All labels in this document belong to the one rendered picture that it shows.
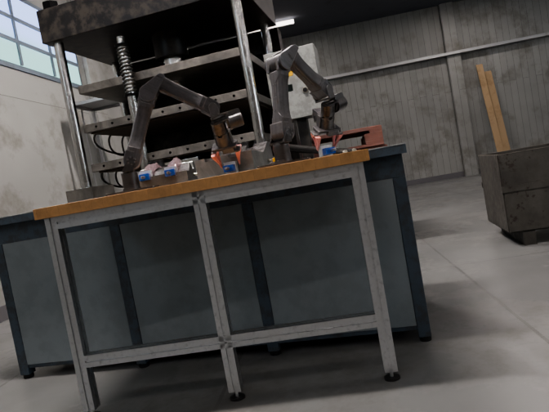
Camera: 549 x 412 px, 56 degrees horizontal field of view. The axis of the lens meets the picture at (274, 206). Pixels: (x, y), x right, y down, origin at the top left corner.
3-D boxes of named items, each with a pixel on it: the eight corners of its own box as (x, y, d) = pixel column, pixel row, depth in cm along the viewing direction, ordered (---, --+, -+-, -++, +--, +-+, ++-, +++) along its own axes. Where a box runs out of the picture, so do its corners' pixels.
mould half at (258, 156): (255, 170, 218) (249, 139, 217) (198, 181, 224) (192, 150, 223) (280, 167, 266) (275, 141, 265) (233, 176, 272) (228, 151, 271)
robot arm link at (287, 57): (321, 91, 216) (272, 43, 199) (337, 87, 209) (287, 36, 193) (312, 115, 211) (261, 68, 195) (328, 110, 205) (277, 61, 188)
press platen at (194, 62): (243, 55, 299) (241, 46, 299) (79, 94, 325) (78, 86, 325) (270, 73, 367) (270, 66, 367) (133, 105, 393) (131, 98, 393)
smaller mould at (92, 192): (94, 200, 251) (91, 186, 250) (68, 205, 254) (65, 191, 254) (116, 197, 270) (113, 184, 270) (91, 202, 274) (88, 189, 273)
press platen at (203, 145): (256, 139, 299) (255, 131, 299) (91, 172, 325) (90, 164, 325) (283, 142, 371) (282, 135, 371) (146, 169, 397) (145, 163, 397)
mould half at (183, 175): (189, 182, 221) (184, 157, 220) (128, 193, 220) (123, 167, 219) (198, 182, 271) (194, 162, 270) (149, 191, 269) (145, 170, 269)
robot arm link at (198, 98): (220, 106, 209) (150, 73, 204) (222, 102, 200) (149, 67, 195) (209, 133, 208) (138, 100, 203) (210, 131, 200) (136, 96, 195)
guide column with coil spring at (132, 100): (162, 248, 314) (122, 35, 307) (154, 249, 315) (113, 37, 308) (167, 246, 319) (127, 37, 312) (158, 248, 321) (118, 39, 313)
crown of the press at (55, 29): (254, 54, 285) (234, -57, 281) (54, 102, 315) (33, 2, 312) (285, 76, 366) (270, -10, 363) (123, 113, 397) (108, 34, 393)
